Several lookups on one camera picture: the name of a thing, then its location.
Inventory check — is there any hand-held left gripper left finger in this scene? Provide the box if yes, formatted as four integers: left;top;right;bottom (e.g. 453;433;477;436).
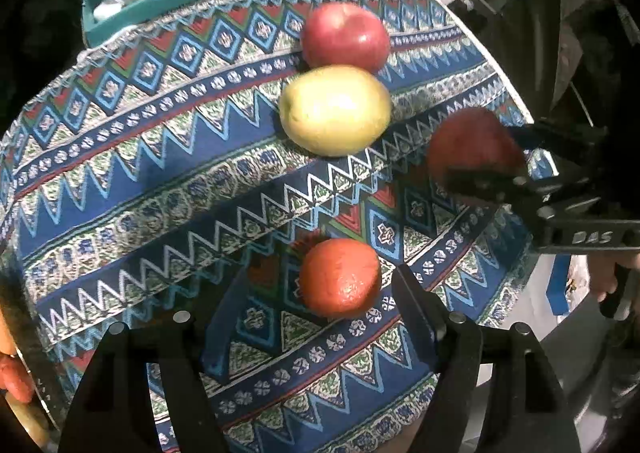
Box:
59;310;231;453

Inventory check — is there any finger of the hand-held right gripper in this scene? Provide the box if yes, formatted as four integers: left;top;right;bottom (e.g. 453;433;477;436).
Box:
506;122;567;155
442;168;547;215

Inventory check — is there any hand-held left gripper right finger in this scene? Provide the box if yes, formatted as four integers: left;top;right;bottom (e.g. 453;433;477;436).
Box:
391;264;581;453

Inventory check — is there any dark red apple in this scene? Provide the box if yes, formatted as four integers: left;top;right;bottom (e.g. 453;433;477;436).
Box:
426;107;528;206

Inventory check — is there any large orange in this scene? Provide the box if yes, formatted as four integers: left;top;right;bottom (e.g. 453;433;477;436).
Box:
299;238;383;319

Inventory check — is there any clear glass bowl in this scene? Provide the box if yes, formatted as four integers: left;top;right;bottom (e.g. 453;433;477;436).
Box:
0;273;57;449

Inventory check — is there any person's right hand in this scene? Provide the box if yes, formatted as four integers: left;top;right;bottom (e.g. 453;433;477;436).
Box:
589;248;640;305

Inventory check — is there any blue patterned tablecloth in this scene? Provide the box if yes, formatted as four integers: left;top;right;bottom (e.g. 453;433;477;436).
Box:
0;0;534;453

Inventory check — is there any bright red apple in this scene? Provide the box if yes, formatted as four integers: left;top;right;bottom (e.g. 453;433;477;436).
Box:
301;2;391;75

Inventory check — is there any black hanging jacket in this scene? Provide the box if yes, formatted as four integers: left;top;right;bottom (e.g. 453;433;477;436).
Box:
17;0;86;65

